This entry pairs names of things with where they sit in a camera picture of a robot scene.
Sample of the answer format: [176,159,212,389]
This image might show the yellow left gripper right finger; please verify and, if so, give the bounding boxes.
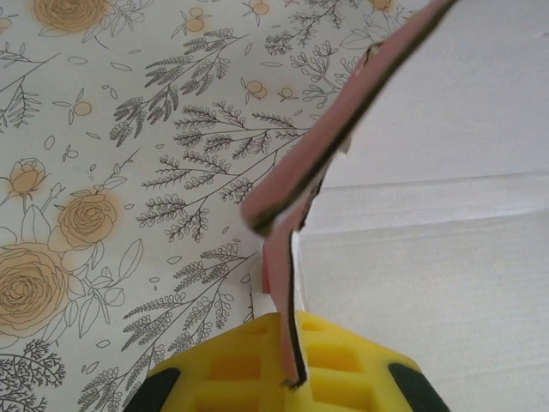
[294,311,437,412]

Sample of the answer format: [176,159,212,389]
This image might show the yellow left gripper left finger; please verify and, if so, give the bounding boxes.
[124,312,298,412]

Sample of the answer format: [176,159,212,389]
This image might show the pink and white paper box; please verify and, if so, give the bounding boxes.
[239,0,549,412]

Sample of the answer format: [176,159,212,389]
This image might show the floral printed table cover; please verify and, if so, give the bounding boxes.
[0,0,434,412]

